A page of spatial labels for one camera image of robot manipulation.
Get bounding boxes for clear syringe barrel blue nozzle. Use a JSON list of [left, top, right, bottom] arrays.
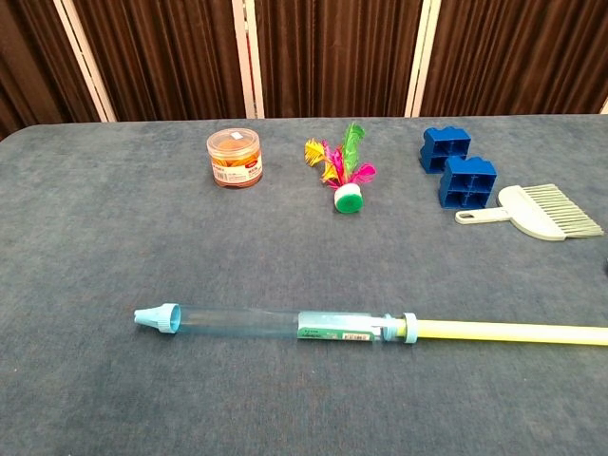
[[133, 301, 420, 345]]

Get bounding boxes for white brush green bristles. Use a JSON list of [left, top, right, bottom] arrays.
[[454, 182, 606, 242]]

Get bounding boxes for blue toy building block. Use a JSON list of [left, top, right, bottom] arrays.
[[437, 155, 499, 211], [419, 125, 473, 176]]

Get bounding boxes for dark brown curtain panel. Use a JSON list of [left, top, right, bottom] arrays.
[[420, 0, 608, 118], [70, 0, 248, 123], [255, 0, 415, 120], [0, 0, 102, 140]]

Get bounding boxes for colourful feather shuttlecock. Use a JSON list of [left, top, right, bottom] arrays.
[[303, 121, 378, 215]]

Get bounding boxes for blue table cloth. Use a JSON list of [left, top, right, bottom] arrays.
[[0, 113, 608, 456]]

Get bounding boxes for clear jar of rubber bands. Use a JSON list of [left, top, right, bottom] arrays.
[[206, 127, 264, 190]]

